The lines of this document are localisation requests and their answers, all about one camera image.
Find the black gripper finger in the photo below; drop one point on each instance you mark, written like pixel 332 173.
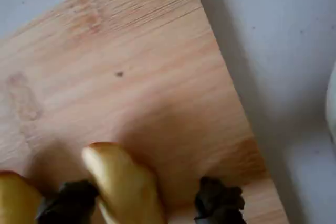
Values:
pixel 71 203
pixel 220 205

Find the yellow apple slice red skin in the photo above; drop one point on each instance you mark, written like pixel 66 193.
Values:
pixel 15 200
pixel 123 182

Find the white bowl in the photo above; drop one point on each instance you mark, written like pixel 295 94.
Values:
pixel 332 103

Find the wooden cutting board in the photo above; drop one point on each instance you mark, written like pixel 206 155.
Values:
pixel 131 64

